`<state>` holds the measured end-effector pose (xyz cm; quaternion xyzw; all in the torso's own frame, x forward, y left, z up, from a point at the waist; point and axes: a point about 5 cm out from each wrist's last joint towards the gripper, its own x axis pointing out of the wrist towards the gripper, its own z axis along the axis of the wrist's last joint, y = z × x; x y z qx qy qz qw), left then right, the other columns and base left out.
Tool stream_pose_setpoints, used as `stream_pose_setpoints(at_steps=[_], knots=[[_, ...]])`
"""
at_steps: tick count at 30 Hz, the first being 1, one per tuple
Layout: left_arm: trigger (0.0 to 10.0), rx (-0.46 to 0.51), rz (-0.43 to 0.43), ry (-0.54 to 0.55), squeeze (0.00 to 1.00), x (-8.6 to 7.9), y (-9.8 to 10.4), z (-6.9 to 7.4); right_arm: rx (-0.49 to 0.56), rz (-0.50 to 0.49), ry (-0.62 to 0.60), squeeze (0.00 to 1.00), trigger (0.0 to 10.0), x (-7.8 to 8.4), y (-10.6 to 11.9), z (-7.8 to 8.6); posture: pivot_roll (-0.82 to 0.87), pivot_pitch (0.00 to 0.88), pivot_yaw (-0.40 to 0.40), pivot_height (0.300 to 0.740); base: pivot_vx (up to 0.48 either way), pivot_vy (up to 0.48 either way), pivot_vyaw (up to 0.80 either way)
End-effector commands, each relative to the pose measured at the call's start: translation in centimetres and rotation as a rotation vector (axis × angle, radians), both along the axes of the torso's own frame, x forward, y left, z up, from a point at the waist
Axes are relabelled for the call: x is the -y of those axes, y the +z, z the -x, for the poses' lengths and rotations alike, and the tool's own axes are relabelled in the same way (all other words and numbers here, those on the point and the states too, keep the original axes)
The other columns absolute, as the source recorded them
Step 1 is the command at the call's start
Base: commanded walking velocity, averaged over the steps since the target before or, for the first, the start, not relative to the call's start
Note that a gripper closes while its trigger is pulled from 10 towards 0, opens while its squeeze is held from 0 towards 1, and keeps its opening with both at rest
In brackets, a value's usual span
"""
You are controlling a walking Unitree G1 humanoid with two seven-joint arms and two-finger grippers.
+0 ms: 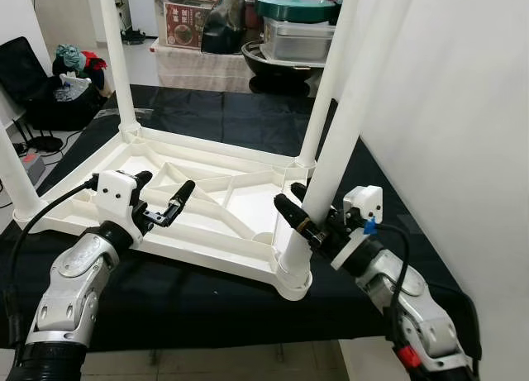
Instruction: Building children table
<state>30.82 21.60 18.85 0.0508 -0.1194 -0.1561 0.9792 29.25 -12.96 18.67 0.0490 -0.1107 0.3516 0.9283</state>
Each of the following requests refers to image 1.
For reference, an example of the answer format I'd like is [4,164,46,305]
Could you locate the white plastic table top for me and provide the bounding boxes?
[33,121,315,301]

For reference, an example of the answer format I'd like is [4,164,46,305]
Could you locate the black tablecloth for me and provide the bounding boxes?
[0,83,480,353]

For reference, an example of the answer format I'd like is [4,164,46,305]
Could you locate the black wifi router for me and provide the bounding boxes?
[25,117,63,150]

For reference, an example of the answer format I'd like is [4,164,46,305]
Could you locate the white plastic bag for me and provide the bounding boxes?
[58,74,92,97]

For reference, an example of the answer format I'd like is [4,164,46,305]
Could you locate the black wok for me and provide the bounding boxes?
[241,42,327,88]

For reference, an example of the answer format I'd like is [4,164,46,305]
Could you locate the beige cloth covered bench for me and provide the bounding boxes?
[155,42,253,93]

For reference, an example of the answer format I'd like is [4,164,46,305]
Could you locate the red stuffed toy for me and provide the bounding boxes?
[83,52,108,72]

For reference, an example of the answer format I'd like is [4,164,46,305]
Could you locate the green stuffed toy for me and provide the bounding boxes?
[56,44,85,72]

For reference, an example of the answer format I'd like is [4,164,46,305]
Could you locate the dark green slippers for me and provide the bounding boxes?
[120,28,147,44]

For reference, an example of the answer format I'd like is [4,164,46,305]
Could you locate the clear plastic storage box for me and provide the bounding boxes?
[260,19,336,65]

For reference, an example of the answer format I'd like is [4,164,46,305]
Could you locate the red printed carton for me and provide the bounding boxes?
[164,2,207,50]

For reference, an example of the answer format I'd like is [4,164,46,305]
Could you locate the black folding chair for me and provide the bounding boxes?
[0,36,104,132]

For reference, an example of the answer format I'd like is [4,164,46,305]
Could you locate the black bag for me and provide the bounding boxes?
[201,0,249,55]

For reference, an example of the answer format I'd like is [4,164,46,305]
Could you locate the green pot with lid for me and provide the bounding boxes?
[255,0,340,22]

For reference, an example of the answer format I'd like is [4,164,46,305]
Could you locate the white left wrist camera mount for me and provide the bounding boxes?
[91,170,145,233]

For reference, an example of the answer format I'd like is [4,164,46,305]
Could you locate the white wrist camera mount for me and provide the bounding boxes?
[331,185,385,270]
[91,170,145,233]

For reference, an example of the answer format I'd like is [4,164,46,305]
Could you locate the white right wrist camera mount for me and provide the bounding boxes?
[331,185,385,270]

